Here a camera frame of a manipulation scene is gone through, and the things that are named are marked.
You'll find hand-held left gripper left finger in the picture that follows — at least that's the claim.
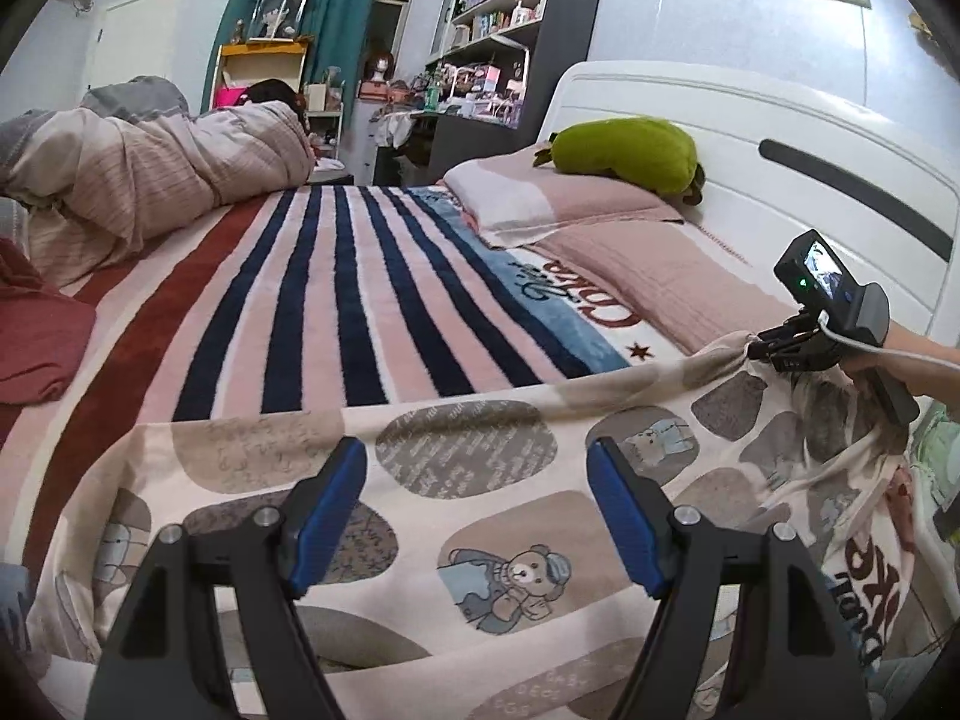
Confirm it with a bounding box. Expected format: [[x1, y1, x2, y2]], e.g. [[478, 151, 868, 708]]
[[82, 436, 368, 720]]

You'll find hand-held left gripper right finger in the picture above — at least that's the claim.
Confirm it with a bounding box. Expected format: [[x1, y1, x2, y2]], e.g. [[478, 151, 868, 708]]
[[586, 436, 875, 720]]

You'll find cream bear-print blanket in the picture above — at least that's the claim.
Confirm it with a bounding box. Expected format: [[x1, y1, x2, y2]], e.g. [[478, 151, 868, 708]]
[[26, 330, 927, 720]]

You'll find person's right forearm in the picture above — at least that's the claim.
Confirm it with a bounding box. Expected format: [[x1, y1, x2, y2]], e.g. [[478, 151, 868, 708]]
[[885, 336, 960, 397]]

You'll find person's right hand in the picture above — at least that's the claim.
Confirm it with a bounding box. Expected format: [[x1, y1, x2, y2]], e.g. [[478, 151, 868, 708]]
[[838, 349, 901, 400]]

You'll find pink textured pillow towel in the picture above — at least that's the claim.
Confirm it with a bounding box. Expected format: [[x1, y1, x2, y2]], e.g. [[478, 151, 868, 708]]
[[536, 216, 800, 355]]

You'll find light green cloth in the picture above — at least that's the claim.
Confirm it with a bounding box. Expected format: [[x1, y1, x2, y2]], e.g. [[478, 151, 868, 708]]
[[909, 401, 960, 485]]

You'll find white bed headboard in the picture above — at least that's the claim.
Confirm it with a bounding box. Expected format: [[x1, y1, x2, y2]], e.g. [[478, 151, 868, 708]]
[[537, 60, 960, 361]]

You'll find striped printed blanket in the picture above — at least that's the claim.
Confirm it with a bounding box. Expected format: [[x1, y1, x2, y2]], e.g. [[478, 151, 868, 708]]
[[0, 184, 698, 586]]

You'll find green plush toy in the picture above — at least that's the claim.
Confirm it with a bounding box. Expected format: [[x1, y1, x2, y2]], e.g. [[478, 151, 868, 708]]
[[532, 117, 707, 205]]

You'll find pink and white pillow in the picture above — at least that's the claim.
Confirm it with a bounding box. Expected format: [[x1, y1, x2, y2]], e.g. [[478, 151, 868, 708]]
[[442, 144, 685, 250]]

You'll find dark red cloth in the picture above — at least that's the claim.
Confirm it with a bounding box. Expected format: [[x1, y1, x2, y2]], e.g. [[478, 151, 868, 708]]
[[0, 236, 98, 404]]

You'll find cluttered desk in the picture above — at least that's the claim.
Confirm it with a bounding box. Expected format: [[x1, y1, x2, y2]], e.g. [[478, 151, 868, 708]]
[[371, 101, 537, 187]]

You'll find beige striped duvet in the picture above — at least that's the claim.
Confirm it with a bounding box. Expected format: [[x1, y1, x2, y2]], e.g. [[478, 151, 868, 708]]
[[0, 101, 317, 287]]

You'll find dark bookshelf with clutter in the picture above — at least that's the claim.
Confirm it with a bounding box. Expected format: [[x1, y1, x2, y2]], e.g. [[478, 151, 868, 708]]
[[424, 0, 612, 128]]

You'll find yellow shelf rack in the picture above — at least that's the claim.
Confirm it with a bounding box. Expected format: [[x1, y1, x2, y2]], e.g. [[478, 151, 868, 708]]
[[210, 39, 312, 113]]

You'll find mannequin head with wig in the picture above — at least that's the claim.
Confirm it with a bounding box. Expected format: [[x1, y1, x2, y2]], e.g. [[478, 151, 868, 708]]
[[364, 45, 398, 91]]

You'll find grey pillow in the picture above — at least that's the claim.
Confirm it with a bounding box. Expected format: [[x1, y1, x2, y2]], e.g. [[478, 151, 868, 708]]
[[79, 75, 192, 125]]

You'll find teal curtain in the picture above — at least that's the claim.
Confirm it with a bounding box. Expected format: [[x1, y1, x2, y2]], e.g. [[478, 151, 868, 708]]
[[201, 0, 395, 117]]

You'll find glass display case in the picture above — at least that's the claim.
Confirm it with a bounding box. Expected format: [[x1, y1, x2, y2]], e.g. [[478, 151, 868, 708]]
[[249, 0, 316, 42]]

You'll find white door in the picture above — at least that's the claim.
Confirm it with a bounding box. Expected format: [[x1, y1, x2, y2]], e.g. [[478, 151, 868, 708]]
[[81, 0, 190, 95]]

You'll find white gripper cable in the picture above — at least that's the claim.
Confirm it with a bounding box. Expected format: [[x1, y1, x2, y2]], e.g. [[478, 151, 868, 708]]
[[819, 313, 960, 370]]

